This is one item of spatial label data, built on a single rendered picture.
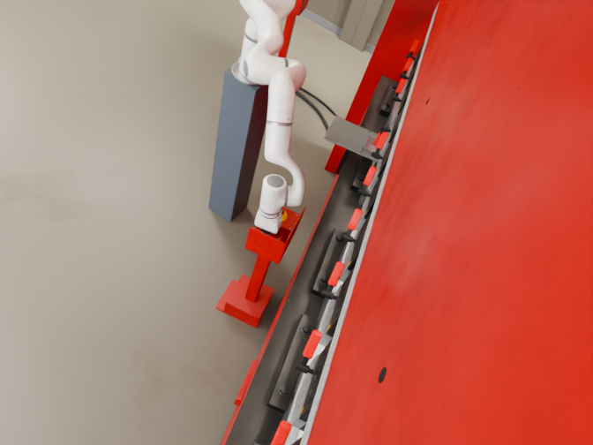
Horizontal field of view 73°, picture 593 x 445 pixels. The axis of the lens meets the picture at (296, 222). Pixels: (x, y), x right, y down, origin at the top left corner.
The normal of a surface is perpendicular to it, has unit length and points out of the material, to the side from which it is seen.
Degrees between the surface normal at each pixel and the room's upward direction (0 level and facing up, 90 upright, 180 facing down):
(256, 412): 0
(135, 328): 0
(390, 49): 90
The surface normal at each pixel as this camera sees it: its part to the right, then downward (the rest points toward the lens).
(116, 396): 0.24, -0.60
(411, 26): -0.32, 0.69
